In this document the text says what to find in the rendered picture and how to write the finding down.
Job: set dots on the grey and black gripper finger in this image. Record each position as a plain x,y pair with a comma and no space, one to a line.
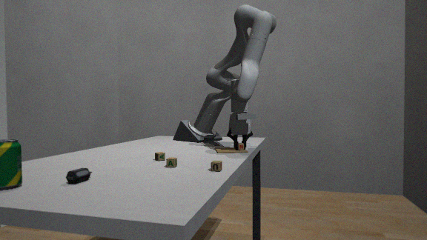
236,143
245,138

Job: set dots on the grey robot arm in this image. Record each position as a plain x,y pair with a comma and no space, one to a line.
246,50

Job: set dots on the green and yellow striped drink can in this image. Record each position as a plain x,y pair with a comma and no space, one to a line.
10,164

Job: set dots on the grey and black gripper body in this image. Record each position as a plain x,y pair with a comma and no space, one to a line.
239,127

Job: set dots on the tan letter block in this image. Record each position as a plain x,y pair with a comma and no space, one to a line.
216,166
171,162
160,156

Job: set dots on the tan square mat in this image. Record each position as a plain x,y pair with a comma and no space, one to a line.
229,150

